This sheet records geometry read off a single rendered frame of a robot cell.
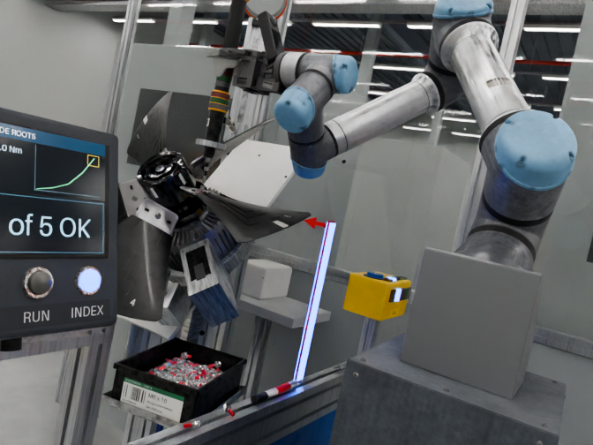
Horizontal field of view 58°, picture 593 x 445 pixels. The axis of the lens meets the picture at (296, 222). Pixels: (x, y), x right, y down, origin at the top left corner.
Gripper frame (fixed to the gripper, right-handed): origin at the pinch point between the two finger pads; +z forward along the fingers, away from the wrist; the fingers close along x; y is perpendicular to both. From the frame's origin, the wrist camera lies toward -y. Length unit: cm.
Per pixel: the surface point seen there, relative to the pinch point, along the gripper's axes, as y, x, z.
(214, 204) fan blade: 33.0, -6.4, -12.9
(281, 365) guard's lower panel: 90, 70, 7
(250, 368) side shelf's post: 88, 53, 9
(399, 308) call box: 50, 32, -44
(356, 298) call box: 48, 21, -37
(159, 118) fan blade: 15.4, 7.9, 24.2
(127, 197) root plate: 36.7, -4.9, 15.7
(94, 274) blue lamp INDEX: 38, -61, -47
